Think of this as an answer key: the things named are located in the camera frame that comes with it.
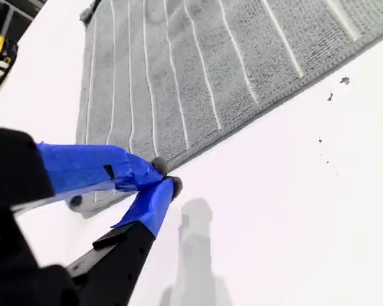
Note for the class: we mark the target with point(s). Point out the dark metal shelf rack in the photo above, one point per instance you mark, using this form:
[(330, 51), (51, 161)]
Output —
[(12, 12)]

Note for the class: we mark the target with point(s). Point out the yellow and black power tool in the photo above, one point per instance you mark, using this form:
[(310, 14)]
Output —
[(0, 60)]

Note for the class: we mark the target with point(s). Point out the grey striped towel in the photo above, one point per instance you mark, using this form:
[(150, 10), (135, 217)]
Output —
[(210, 63)]

